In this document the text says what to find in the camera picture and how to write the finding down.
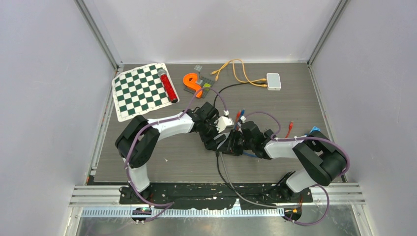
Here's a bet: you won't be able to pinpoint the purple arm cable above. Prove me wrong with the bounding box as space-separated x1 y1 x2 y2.
243 111 351 227
123 87 229 223

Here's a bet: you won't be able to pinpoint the grey lego tower piece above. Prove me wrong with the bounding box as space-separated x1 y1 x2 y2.
194 65 203 85

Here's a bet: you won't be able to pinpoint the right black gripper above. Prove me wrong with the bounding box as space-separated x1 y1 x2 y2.
218 129 255 156

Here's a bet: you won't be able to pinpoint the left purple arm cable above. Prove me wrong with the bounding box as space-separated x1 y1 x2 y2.
123 87 229 223

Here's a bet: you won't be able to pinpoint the white network switch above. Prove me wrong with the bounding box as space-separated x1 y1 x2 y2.
266 73 282 91
214 133 229 150

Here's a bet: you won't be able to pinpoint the red toy microphone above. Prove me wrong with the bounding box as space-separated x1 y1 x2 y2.
158 68 179 103

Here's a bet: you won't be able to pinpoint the black ethernet cable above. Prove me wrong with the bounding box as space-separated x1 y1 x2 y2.
215 150 271 197

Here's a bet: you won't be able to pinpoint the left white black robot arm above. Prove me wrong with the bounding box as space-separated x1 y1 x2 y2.
115 102 234 205

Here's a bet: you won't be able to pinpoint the orange S-shaped toy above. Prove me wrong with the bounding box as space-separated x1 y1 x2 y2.
183 73 203 98

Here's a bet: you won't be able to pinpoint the green white chessboard mat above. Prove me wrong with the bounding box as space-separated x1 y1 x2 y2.
112 63 173 122

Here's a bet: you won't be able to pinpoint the yellow ethernet cable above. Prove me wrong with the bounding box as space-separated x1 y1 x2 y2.
210 59 268 89

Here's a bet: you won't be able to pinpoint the blue orange lego bricks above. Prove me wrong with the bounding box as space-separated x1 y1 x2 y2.
309 126 321 133

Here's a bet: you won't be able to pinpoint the red ethernet cable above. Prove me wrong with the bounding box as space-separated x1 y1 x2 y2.
235 111 295 140

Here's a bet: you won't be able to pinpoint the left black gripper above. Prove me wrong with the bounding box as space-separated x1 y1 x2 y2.
200 118 226 150

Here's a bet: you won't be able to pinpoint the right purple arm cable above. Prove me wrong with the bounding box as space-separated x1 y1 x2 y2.
243 111 351 227

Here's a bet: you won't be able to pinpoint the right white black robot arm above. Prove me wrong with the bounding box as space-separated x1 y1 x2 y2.
215 121 349 202

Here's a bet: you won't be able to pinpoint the blue ethernet cable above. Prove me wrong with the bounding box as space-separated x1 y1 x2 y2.
235 108 259 159

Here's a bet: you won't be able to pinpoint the black mounting base plate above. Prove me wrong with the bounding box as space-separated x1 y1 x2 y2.
119 182 313 210

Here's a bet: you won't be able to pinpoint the grey lego baseplate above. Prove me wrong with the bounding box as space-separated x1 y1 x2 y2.
183 75 215 98

